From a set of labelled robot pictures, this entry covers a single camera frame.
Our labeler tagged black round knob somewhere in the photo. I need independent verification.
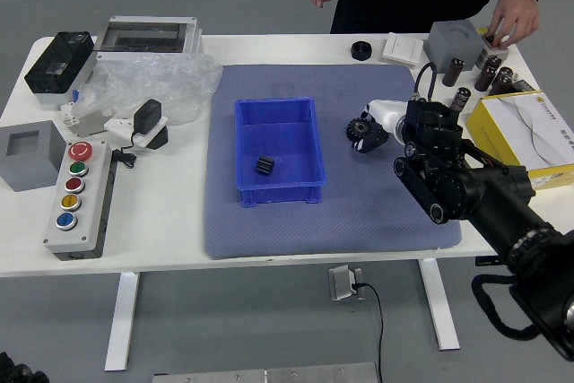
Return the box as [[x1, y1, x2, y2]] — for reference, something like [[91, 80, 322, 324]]
[[350, 40, 374, 62]]

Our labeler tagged black floor cable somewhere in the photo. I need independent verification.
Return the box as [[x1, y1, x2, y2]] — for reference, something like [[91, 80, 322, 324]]
[[352, 283, 386, 383]]

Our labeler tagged white red-button switch box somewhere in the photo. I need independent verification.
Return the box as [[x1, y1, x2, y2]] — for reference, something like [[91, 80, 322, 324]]
[[477, 26, 512, 61]]

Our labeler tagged dark cylindrical capacitor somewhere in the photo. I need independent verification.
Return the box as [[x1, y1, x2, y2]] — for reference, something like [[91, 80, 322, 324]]
[[449, 86, 472, 114]]

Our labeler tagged black adapter cord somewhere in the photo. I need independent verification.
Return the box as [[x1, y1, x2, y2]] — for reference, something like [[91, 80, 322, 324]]
[[110, 131, 140, 170]]

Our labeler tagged grey cube with square hole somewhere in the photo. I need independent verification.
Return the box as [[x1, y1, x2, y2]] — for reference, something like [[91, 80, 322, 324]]
[[0, 120, 68, 194]]

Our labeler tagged white wall switch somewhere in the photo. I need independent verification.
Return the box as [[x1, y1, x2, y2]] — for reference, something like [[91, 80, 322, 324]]
[[381, 32, 426, 65]]

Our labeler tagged blue plastic box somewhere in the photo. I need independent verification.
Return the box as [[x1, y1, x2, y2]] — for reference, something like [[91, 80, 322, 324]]
[[235, 96, 326, 208]]

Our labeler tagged white circuit breaker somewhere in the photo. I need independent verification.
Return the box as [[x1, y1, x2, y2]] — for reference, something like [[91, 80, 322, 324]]
[[60, 102, 111, 138]]

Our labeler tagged black power adapter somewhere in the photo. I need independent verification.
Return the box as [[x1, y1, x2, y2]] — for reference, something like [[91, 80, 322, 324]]
[[132, 99, 163, 137]]

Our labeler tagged person's left hand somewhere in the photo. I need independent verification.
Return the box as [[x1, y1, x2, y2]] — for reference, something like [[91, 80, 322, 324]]
[[485, 0, 541, 48]]

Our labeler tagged clear plastic bag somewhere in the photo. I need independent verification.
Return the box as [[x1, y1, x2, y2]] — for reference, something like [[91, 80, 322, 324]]
[[71, 53, 224, 126]]

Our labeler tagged big black gear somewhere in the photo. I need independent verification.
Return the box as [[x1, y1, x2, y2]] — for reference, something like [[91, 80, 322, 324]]
[[344, 117, 371, 144]]

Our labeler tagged grey-blue mat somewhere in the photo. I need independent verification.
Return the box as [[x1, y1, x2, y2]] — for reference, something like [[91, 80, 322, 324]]
[[202, 63, 464, 261]]

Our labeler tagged grey cube with round recess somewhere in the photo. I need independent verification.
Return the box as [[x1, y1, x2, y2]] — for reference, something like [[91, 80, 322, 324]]
[[424, 19, 488, 74]]

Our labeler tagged grey windowed distribution box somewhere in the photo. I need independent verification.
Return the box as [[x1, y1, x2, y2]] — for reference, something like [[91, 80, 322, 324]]
[[93, 15, 204, 64]]

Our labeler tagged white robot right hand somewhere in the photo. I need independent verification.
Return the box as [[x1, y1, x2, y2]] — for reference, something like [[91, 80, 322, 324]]
[[345, 99, 408, 154]]

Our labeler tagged small black block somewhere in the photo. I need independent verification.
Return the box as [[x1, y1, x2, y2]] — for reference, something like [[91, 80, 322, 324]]
[[510, 79, 542, 96]]

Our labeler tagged silver metal plate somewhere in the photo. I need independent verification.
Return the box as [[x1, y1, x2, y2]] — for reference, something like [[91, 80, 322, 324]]
[[152, 361, 380, 383]]

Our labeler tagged white table leg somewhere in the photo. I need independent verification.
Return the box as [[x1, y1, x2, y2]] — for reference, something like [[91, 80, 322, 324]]
[[419, 258, 462, 352], [104, 272, 141, 373]]

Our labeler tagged grey push-button control box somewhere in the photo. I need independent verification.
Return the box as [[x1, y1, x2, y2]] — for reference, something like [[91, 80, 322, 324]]
[[43, 140, 118, 262]]

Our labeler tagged yellow and white carton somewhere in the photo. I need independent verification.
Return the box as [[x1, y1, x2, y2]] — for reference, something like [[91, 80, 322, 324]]
[[465, 91, 574, 191]]

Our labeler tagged silver floor socket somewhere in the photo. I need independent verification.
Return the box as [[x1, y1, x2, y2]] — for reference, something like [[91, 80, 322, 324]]
[[328, 264, 368, 302]]

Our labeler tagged white power socket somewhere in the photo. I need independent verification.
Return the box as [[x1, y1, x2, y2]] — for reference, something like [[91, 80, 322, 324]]
[[103, 114, 170, 150]]

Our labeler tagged black lidded enclosure box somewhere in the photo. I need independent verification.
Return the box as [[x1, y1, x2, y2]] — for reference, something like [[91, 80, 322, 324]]
[[23, 31, 99, 108]]

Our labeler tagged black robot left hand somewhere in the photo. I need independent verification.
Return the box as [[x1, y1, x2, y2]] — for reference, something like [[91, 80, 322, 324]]
[[0, 351, 49, 383]]

